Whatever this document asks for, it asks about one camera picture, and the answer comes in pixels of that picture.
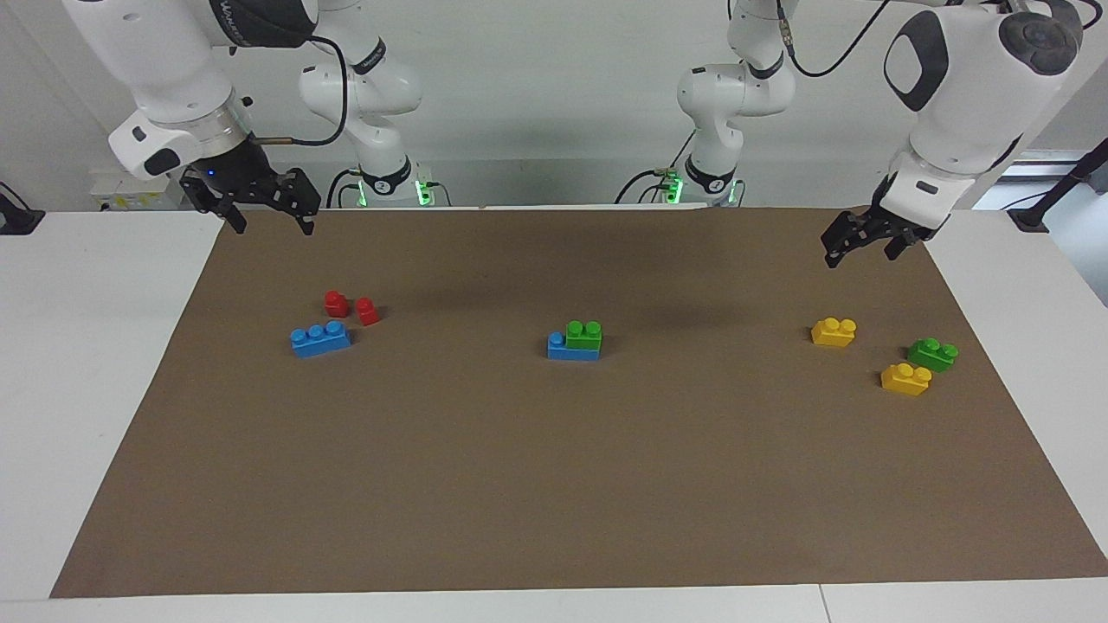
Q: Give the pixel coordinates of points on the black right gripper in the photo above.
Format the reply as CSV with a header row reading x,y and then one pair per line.
x,y
234,177

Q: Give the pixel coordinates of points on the brown table mat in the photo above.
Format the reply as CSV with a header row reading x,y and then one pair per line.
x,y
554,476

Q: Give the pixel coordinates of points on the yellow two-stud toy brick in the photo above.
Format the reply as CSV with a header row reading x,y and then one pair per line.
x,y
905,381
834,334

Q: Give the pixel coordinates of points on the black slanted stand leg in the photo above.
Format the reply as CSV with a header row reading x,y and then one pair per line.
x,y
1060,186

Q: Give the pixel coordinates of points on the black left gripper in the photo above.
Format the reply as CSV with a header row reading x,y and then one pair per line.
x,y
896,221

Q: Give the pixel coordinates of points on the black stand foot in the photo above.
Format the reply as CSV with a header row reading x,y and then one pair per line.
x,y
17,218

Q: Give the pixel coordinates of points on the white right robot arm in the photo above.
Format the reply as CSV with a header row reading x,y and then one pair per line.
x,y
156,61

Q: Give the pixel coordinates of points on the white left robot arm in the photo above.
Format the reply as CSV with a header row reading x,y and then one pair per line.
x,y
969,104

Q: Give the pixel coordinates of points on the red one-stud toy brick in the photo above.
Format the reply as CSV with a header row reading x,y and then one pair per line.
x,y
368,312
336,305

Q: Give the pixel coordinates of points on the green two-stud toy brick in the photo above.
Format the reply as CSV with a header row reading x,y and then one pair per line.
x,y
584,336
932,355

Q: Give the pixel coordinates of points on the blue three-stud toy brick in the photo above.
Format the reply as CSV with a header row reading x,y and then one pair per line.
x,y
320,340
558,350

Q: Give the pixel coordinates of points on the white wall socket box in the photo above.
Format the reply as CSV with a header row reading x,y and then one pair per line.
x,y
138,189

